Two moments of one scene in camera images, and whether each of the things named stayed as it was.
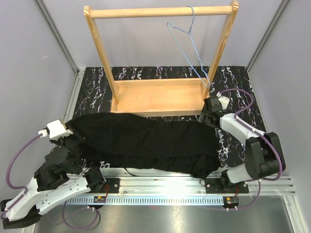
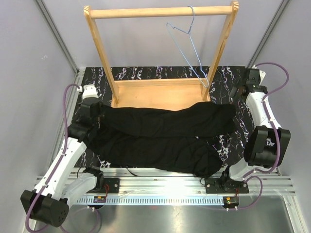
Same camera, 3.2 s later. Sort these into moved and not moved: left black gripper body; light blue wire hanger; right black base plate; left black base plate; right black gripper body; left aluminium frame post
Moved: right black gripper body; left black gripper body
Not moved: light blue wire hanger; left aluminium frame post; left black base plate; right black base plate
